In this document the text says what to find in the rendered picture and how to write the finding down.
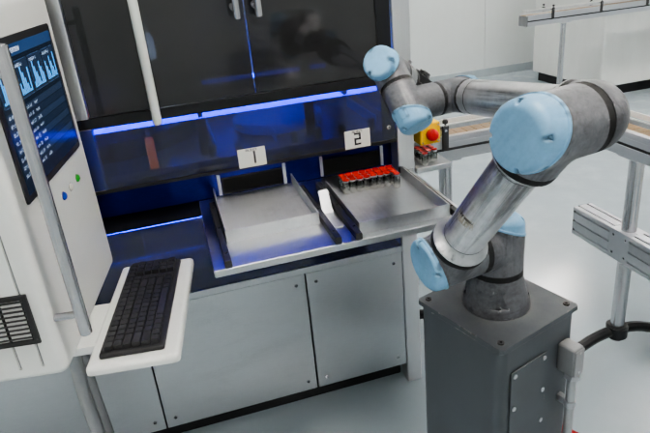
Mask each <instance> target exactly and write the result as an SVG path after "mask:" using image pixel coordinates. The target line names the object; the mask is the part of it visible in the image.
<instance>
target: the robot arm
mask: <svg viewBox="0 0 650 433"><path fill-rule="evenodd" d="M411 64H412V61H411V60H408V62H407V61H406V60H405V59H404V58H402V57H401V56H400V55H399V54H398V53H397V52H396V51H395V50H394V49H392V48H390V47H389V46H386V45H378V46H375V47H373V48H372V49H371V50H369V52H368V53H367V54H366V56H365V58H364V63H363V67H364V71H365V73H366V74H367V76H368V77H369V78H370V79H371V80H373V81H374V82H375V84H376V86H377V88H378V90H379V92H380V94H381V95H382V97H383V99H384V101H385V102H386V104H387V106H388V108H389V110H390V112H391V114H392V119H393V120H394V122H396V124H397V126H398V128H399V130H400V132H401V133H403V134H405V135H411V134H415V133H417V132H419V131H422V130H425V129H426V128H427V127H428V126H429V125H430V124H431V123H432V120H433V117H437V116H441V115H445V114H449V113H455V112H456V113H463V114H469V115H476V116H483V117H489V118H493V119H492V121H491V124H490V128H489V132H491V133H492V137H490V138H489V145H490V149H491V155H492V159H491V161H490V162H489V164H488V165H487V167H486V168H485V170H484V171H483V173H482V174H481V176H480V177H479V178H478V180H477V181H476V183H475V184H474V186H473V187H472V188H471V189H470V190H469V192H468V193H467V195H466V196H465V197H464V199H463V200H462V202H461V203H460V205H459V206H458V208H457V209H456V211H455V212H454V213H453V215H452V216H447V217H445V218H443V219H441V220H440V221H439V222H438V223H437V224H436V226H435V227H434V228H433V230H432V231H431V233H430V234H429V235H427V236H425V237H423V238H422V237H420V238H419V239H418V240H415V241H414V242H413V243H412V245H411V247H410V256H411V260H412V264H413V267H414V270H415V272H416V274H417V276H418V277H419V278H420V280H421V281H422V282H423V284H424V285H425V286H426V287H428V289H429V290H431V291H440V290H443V289H445V290H447V289H448V288H449V287H451V286H454V285H456V284H459V283H462V282H463V281H466V283H465V285H464V288H463V291H462V303H463V305H464V307H465V308H466V309H467V310H468V311H469V312H470V313H472V314H474V315H475V316H478V317H480V318H483V319H487V320H491V321H510V320H515V319H517V318H519V317H521V316H523V315H525V314H526V313H527V312H528V310H529V308H530V293H529V291H528V289H527V287H526V282H525V279H524V276H523V268H524V248H525V236H526V232H525V220H524V218H523V217H522V216H521V215H520V214H519V213H517V212H515V210H516V209H517V208H518V207H519V206H520V204H521V203H522V202H523V201H524V200H525V199H526V197H527V196H528V195H529V194H530V193H531V192H532V190H533V189H534V188H541V187H545V186H547V185H549V184H551V183H552V182H553V181H554V180H555V179H556V178H557V177H558V176H559V175H560V173H561V172H562V171H563V170H564V169H565V168H566V167H567V166H568V164H570V163H571V162H572V161H574V160H575V159H579V158H582V157H586V156H589V155H592V154H595V153H598V152H600V151H603V150H605V149H607V148H609V147H611V146H612V145H613V144H615V143H616V142H617V141H618V140H619V139H620V138H621V137H622V136H623V134H624V133H625V131H626V129H627V127H628V124H629V122H630V115H631V111H630V106H629V103H628V100H627V98H626V96H625V95H624V94H623V92H622V91H621V90H620V89H619V88H617V87H616V86H615V85H613V84H611V83H609V82H607V81H604V80H600V79H583V80H580V79H568V80H565V81H563V82H562V83H560V84H546V83H531V82H515V81H501V80H485V79H479V78H477V77H476V76H475V75H471V74H469V75H458V76H456V77H453V78H448V79H444V80H439V81H434V82H432V81H431V80H429V77H430V74H429V73H428V72H426V71H423V70H422V69H420V70H418V69H415V68H414V67H413V66H412V65H411Z"/></svg>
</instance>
